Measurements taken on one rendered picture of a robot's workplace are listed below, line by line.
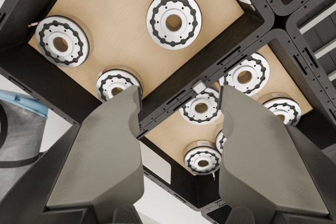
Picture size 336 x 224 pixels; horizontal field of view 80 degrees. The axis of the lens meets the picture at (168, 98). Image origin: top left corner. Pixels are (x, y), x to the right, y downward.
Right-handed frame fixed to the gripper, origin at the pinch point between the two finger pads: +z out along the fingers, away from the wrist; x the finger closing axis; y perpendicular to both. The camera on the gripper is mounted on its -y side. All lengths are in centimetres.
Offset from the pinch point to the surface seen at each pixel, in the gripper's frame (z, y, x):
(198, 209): 21, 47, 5
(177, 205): 44, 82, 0
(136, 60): 30.7, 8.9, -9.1
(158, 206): 44, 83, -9
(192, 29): 27.7, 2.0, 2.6
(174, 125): 30.7, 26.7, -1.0
